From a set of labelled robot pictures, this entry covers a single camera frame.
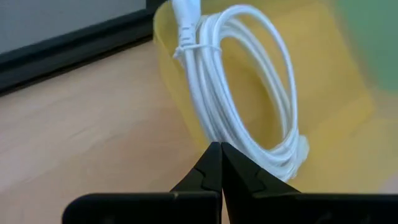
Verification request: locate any green plastic bin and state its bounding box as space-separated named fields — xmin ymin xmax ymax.
xmin=334 ymin=0 xmax=398 ymax=94

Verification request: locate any white cable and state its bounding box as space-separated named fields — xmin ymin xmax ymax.
xmin=170 ymin=0 xmax=310 ymax=183

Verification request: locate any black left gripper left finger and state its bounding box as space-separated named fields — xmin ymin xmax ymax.
xmin=62 ymin=141 xmax=223 ymax=224

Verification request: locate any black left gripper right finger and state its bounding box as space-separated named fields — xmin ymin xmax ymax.
xmin=222 ymin=142 xmax=398 ymax=224

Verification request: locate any yellow plastic bin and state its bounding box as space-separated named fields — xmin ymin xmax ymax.
xmin=152 ymin=0 xmax=398 ymax=194

